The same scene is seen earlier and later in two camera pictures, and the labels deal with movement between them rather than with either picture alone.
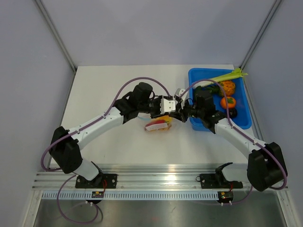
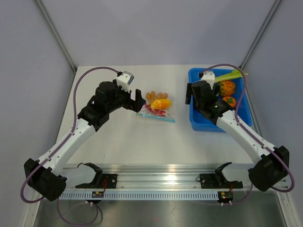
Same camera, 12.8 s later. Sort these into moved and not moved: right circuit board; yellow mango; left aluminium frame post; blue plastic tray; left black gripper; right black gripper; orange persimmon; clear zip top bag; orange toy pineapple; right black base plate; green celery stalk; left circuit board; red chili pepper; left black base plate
Moved: clear zip top bag; right black gripper; red chili pepper; yellow mango; left black gripper
Not moved: blue plastic tray; left circuit board; orange persimmon; left black base plate; right black base plate; orange toy pineapple; left aluminium frame post; green celery stalk; right circuit board
